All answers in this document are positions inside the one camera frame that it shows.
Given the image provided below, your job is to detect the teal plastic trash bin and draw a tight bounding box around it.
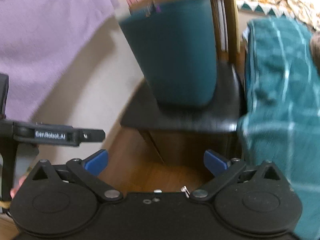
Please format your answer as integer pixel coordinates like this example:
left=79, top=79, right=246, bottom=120
left=119, top=0, right=217, bottom=107

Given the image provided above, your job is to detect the person's left hand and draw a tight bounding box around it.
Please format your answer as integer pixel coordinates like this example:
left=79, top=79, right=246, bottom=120
left=10, top=175, right=27, bottom=199

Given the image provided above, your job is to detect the wooden chair black seat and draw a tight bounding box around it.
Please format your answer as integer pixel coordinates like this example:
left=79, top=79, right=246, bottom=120
left=120, top=0, right=246, bottom=164

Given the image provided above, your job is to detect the teal plaid blanket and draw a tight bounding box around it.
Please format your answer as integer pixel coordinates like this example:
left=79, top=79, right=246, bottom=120
left=237, top=17, right=319, bottom=239

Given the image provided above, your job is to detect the purple fleece robe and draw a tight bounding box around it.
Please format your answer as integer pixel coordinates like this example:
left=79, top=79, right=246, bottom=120
left=1, top=0, right=119, bottom=121

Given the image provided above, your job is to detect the brown fleece blanket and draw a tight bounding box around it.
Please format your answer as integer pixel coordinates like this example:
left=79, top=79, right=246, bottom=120
left=309, top=31, right=320, bottom=70

